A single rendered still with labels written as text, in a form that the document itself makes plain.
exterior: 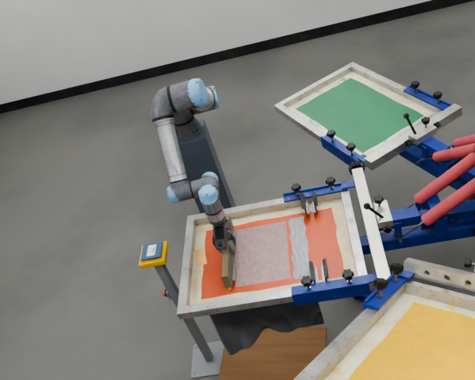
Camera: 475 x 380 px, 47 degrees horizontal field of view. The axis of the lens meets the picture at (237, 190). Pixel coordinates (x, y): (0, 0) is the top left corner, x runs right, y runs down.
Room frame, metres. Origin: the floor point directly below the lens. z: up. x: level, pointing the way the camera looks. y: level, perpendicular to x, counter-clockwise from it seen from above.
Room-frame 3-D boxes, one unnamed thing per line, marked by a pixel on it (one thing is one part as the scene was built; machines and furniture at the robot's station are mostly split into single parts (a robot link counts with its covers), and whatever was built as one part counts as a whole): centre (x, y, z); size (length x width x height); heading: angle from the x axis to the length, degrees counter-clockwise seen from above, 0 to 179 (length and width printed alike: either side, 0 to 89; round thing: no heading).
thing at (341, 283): (1.36, -0.21, 0.97); 0.30 x 0.05 x 0.07; 77
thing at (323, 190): (1.90, -0.34, 0.97); 0.30 x 0.05 x 0.07; 77
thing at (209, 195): (1.74, 0.12, 1.30); 0.09 x 0.08 x 0.11; 171
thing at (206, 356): (1.92, 0.48, 0.48); 0.22 x 0.22 x 0.96; 77
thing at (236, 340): (1.49, 0.06, 0.74); 0.46 x 0.04 x 0.42; 77
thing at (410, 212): (1.55, -0.59, 1.02); 0.17 x 0.06 x 0.05; 77
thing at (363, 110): (2.31, -0.81, 1.05); 1.08 x 0.61 x 0.23; 17
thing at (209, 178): (1.84, 0.12, 1.29); 0.11 x 0.11 x 0.08; 81
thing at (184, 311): (1.68, -0.04, 0.97); 0.79 x 0.58 x 0.04; 77
